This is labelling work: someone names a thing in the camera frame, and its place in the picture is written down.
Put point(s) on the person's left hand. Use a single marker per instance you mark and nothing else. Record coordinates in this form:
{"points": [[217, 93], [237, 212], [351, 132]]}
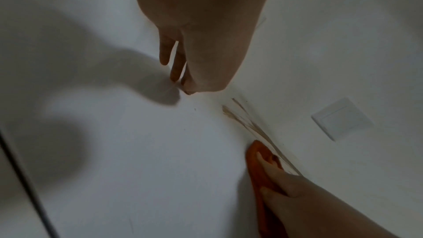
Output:
{"points": [[205, 22]]}

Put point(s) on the person's right hand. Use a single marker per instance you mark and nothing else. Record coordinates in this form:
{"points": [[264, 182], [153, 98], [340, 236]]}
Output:
{"points": [[314, 205]]}

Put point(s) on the red cleaning cloth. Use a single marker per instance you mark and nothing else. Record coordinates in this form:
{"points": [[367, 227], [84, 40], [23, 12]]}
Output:
{"points": [[261, 176]]}

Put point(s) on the blank white wall plate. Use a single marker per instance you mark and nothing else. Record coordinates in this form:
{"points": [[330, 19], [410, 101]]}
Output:
{"points": [[342, 119]]}

